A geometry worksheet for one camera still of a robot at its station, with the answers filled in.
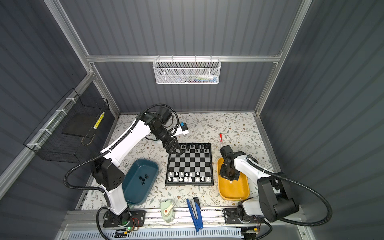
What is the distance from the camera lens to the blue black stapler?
714 millimetres

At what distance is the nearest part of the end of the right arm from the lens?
2.13ft

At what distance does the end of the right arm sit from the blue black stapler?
0.19 metres
